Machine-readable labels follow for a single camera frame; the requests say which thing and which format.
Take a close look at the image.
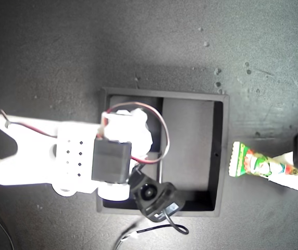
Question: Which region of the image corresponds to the black camera cable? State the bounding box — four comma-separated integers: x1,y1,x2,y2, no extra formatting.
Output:
114,212,190,250

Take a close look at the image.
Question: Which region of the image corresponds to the green printed snack bar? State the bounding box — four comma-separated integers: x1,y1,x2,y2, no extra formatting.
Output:
228,141,298,181

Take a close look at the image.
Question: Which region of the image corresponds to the black tray with wells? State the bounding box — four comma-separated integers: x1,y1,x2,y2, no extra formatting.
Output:
96,87,230,218

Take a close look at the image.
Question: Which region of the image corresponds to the red black motor wire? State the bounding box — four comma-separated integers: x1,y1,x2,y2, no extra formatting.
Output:
101,102,170,165
0,100,59,139

